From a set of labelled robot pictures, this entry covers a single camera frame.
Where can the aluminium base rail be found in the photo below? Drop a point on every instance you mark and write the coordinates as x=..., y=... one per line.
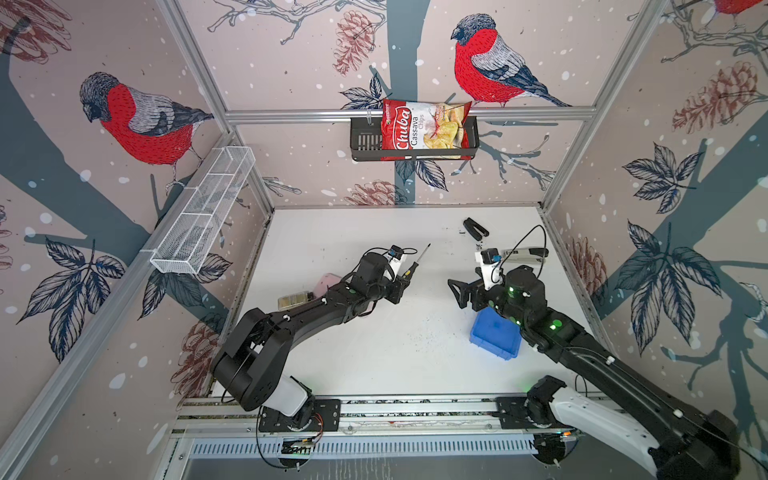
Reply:
x=369, y=415

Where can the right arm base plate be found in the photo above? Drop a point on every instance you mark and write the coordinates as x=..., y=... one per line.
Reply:
x=520, y=413

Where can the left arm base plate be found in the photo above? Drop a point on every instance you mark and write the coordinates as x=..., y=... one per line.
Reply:
x=317, y=415

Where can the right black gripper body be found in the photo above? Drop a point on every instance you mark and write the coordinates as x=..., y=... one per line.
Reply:
x=495, y=298

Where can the olive rectangular box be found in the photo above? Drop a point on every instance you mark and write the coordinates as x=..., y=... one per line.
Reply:
x=294, y=300

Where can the small black stapler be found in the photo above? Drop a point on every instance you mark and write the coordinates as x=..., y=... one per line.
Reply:
x=475, y=230

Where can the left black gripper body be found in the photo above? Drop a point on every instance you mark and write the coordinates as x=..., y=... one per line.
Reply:
x=392, y=290

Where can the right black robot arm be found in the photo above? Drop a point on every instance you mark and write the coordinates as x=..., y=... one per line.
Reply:
x=666, y=436

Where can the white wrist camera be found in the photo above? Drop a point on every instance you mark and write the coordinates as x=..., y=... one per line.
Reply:
x=489, y=261
x=395, y=257

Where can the grey and black stapler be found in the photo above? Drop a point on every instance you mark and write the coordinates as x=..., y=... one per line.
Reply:
x=526, y=255

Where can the blue plastic bin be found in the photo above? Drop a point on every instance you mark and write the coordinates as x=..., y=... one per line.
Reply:
x=496, y=335

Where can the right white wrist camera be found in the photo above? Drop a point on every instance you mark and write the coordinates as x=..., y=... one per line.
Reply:
x=489, y=261

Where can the aluminium corner frame post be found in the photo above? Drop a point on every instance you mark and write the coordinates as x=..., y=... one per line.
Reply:
x=597, y=45

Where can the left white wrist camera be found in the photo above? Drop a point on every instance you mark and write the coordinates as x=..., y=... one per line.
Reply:
x=395, y=257

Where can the pink rounded case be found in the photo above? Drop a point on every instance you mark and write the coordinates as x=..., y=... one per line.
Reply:
x=324, y=284

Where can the black yellow screwdriver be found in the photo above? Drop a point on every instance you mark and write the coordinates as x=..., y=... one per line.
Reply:
x=409, y=273

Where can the red cassava chips bag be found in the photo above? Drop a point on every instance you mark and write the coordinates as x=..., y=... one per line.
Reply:
x=416, y=125

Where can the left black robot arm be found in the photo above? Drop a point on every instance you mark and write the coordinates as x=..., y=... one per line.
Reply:
x=250, y=364

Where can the white wire mesh shelf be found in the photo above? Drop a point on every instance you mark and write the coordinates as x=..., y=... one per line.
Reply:
x=193, y=233

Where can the black wall basket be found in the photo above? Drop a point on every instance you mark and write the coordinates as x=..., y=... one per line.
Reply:
x=366, y=144

